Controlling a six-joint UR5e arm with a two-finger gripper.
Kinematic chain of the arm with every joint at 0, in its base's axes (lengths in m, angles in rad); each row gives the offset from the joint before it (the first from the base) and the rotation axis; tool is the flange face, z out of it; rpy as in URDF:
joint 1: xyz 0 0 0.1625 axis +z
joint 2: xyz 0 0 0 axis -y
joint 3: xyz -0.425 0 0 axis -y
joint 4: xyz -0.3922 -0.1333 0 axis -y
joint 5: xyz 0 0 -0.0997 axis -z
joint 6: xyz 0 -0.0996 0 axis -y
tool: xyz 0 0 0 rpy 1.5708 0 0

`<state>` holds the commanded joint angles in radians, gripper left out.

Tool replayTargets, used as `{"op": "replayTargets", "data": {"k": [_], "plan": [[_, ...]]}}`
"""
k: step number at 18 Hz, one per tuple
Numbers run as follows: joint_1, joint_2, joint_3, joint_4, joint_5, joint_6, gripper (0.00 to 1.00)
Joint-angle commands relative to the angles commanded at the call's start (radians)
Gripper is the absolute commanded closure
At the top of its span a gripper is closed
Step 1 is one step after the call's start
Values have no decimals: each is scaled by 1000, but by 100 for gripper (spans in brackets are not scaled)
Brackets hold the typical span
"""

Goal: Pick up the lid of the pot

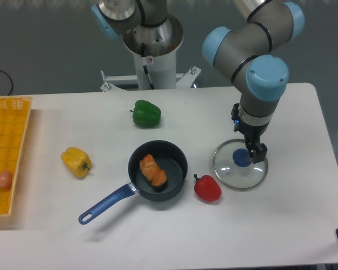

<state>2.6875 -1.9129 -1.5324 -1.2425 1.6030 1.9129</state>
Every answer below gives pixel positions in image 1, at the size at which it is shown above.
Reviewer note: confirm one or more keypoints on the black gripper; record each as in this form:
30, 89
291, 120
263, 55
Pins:
252, 128

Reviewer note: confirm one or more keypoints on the glass pot lid blue knob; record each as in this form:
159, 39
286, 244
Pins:
234, 167

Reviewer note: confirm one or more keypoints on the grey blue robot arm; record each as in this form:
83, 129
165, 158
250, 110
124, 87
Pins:
241, 56

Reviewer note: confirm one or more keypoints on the orange bread in pot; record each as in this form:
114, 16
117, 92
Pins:
152, 172

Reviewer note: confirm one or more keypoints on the red bell pepper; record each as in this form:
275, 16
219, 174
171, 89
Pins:
207, 188

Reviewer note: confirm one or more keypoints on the green bell pepper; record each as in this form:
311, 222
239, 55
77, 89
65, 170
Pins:
146, 114

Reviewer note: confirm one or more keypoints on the yellow bell pepper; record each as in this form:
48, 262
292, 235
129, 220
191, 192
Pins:
77, 162

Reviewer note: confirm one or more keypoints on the yellow plastic basket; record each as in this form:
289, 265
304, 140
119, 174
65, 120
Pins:
14, 118

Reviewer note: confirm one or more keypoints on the brown egg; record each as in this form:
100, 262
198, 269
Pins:
5, 180

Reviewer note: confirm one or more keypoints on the dark pot blue handle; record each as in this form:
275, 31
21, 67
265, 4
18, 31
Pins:
168, 156

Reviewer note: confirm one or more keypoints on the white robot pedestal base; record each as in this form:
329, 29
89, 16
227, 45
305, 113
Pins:
154, 52

